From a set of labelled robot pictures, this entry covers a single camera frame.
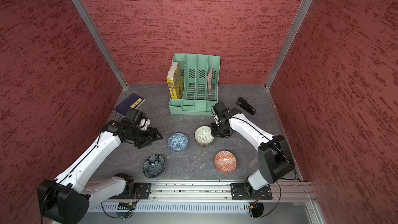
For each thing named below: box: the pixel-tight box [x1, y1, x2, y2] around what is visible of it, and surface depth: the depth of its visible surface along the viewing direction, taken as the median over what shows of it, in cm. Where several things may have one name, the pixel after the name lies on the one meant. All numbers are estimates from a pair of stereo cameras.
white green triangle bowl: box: [194, 125, 215, 147], surface depth 89 cm
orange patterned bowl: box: [214, 150, 237, 175], surface depth 83 cm
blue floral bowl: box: [167, 132, 189, 153], surface depth 90 cm
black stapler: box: [236, 96, 257, 116], surface depth 108 cm
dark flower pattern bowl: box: [143, 155, 166, 179], surface depth 81 cm
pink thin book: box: [207, 64, 213, 95], surface depth 108 cm
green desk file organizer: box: [167, 53, 221, 116], surface depth 109 cm
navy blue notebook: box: [113, 92, 146, 117], surface depth 109 cm
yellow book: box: [166, 62, 183, 100], surface depth 94 cm
